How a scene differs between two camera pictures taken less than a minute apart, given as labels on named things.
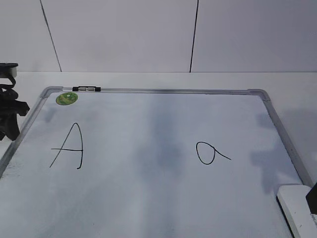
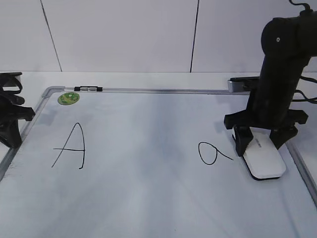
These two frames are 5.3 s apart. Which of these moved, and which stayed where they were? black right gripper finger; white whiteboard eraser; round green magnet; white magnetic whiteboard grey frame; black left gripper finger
Moved: black right gripper finger; white whiteboard eraser; black left gripper finger
Stayed: white magnetic whiteboard grey frame; round green magnet
